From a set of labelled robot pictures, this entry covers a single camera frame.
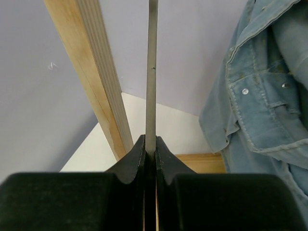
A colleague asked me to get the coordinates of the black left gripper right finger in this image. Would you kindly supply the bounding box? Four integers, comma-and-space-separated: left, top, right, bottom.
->
155, 137, 307, 231

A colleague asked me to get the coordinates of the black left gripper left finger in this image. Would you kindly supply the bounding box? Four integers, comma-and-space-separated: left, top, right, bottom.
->
0, 136, 145, 231

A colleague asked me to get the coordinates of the light blue buttoned denim skirt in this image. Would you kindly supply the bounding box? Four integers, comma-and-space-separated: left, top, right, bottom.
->
199, 0, 308, 195

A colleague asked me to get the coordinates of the grey metal hanger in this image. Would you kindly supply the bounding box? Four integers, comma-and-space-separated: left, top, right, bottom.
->
145, 0, 158, 157

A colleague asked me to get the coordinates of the wooden clothes rack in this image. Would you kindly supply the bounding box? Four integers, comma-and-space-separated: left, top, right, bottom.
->
43, 0, 227, 174

